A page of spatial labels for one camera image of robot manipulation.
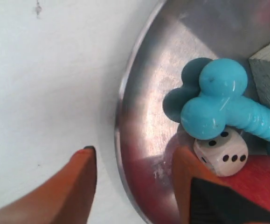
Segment turquoise bone toy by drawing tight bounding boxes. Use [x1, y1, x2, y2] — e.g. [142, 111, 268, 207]
[163, 57, 270, 155]

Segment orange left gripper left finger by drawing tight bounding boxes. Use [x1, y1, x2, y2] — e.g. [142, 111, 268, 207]
[0, 146, 97, 224]

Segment red apple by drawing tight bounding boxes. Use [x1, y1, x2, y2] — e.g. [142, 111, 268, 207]
[222, 155, 270, 210]

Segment wooden dice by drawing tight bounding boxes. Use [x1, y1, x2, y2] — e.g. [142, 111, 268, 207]
[194, 127, 249, 177]

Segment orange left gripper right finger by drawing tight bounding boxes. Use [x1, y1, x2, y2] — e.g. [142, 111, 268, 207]
[172, 147, 270, 224]

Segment round metal plate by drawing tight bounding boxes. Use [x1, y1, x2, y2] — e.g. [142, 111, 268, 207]
[115, 0, 270, 224]

